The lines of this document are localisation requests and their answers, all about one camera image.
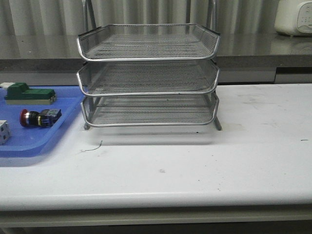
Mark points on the blue plastic tray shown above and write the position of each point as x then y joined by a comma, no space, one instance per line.
29,141

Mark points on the grey stone counter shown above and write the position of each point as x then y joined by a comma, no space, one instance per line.
242,58

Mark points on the silver wire rack frame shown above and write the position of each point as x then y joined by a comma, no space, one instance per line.
89,22

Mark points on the white appliance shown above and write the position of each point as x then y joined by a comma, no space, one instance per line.
294,17

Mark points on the green electrical module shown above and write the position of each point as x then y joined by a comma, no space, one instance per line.
21,94

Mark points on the thin dark wire scrap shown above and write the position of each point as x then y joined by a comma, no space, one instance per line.
87,150

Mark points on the silver mesh tray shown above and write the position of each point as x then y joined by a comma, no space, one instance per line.
148,42
127,78
150,110

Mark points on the red emergency stop button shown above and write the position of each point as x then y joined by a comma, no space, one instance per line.
45,118

